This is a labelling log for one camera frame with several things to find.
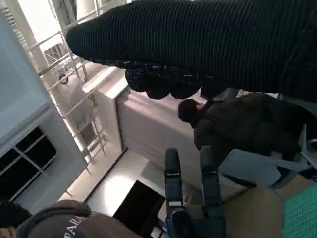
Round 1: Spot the green cutting mat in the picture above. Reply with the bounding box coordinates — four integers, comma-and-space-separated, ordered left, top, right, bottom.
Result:
282, 182, 317, 238

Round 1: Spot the black monitor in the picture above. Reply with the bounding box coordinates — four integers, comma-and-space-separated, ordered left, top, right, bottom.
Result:
113, 180, 166, 236

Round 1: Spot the white louvred vent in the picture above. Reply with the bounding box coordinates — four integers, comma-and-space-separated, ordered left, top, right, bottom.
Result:
1, 4, 28, 47

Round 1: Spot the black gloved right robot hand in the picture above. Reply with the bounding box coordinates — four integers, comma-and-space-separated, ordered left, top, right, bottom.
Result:
65, 0, 317, 100

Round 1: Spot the black left hand blue tape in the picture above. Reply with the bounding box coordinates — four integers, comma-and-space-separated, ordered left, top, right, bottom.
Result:
164, 145, 227, 238

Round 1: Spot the grey mesh office chair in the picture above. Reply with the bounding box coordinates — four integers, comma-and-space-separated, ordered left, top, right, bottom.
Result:
217, 123, 317, 189

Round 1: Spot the white scaffold frame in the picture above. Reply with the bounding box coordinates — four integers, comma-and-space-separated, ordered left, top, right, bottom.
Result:
24, 24, 109, 174

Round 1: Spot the dark window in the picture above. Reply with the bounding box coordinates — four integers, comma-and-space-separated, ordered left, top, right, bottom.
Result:
0, 126, 57, 203

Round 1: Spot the person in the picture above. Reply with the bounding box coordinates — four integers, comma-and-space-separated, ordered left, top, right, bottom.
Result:
0, 199, 134, 238
177, 93, 317, 162

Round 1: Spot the tall white cabinet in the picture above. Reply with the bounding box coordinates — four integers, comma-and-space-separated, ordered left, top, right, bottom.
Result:
82, 66, 131, 156

